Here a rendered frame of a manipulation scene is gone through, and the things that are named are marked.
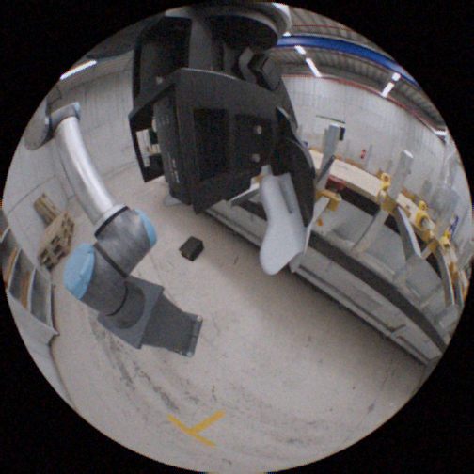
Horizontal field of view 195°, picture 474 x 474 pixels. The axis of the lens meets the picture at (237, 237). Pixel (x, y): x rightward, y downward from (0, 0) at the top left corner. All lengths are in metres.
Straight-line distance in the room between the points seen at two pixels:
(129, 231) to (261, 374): 1.06
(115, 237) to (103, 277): 0.11
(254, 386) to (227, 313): 0.56
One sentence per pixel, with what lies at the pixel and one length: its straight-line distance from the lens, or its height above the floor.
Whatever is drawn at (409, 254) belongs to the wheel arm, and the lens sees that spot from 0.35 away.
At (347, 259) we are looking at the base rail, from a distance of 0.64.
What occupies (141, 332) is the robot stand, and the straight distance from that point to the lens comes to 0.56.
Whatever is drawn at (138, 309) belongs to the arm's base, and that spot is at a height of 0.63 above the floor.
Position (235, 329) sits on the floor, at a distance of 1.06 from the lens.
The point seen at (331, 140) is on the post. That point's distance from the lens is 0.52.
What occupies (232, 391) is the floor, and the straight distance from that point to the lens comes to 1.10.
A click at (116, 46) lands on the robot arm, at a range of 0.25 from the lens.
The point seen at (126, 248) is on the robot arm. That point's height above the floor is 0.81.
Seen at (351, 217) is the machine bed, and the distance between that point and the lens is 0.80.
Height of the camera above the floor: 1.06
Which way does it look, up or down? 45 degrees down
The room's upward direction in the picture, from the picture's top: straight up
